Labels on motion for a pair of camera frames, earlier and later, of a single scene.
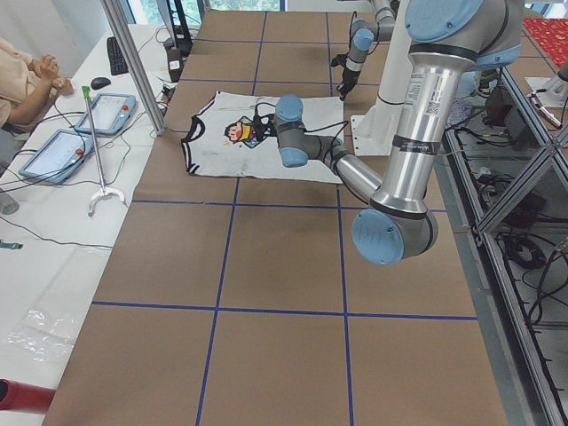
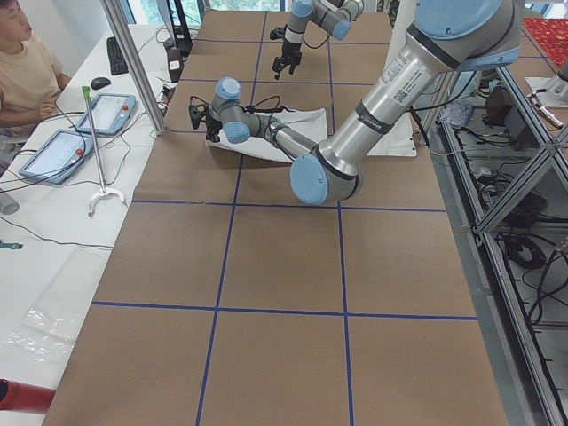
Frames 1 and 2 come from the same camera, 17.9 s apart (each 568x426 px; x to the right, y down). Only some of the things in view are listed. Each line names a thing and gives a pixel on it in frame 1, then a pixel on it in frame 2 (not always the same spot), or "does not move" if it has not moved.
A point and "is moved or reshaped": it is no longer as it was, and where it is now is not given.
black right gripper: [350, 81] → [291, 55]
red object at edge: [24, 398] does not move
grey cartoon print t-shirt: [233, 135] is moved or reshaped
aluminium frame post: [133, 52] does not move
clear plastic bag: [43, 337] does not move
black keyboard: [117, 62] does not move
